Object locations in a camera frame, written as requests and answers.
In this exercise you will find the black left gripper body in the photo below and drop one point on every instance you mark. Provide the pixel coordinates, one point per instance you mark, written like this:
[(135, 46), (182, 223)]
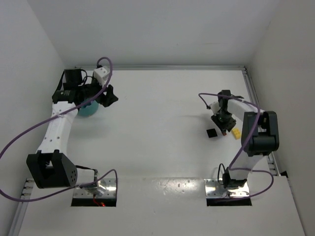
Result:
[(103, 94)]

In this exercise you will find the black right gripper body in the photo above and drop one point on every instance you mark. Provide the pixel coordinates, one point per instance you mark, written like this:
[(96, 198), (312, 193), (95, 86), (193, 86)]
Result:
[(227, 123)]

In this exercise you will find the black lego plate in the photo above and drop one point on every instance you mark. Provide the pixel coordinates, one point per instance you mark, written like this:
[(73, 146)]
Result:
[(211, 133)]

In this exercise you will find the yellow lego brick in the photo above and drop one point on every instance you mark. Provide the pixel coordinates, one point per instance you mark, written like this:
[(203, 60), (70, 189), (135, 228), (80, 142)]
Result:
[(236, 133)]

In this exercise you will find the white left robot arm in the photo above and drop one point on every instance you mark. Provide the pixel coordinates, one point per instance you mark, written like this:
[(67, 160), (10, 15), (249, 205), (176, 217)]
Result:
[(50, 166)]

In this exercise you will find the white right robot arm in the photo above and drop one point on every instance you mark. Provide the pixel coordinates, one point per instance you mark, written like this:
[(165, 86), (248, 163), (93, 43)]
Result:
[(259, 135)]

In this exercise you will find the teal ribbed divided container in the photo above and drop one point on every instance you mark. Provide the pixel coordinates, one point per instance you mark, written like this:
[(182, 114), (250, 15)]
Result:
[(88, 109)]

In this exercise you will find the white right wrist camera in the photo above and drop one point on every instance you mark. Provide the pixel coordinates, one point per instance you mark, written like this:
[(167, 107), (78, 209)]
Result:
[(215, 107)]

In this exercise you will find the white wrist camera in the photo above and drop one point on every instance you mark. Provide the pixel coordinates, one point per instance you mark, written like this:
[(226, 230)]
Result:
[(215, 107), (101, 74)]

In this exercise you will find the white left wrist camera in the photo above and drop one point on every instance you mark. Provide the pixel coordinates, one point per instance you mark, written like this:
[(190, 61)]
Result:
[(101, 74)]

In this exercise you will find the aluminium table frame rail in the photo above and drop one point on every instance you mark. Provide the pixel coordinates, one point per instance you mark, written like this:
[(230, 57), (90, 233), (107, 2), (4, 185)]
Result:
[(271, 158)]

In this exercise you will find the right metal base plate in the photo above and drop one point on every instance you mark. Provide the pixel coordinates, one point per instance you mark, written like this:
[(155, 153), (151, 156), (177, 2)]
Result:
[(215, 190)]

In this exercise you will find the metal base plate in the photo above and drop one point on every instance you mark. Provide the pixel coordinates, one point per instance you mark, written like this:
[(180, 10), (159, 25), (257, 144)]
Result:
[(215, 190), (103, 189)]

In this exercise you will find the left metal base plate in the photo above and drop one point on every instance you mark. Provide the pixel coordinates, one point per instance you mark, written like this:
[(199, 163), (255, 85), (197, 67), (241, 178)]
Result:
[(103, 189)]

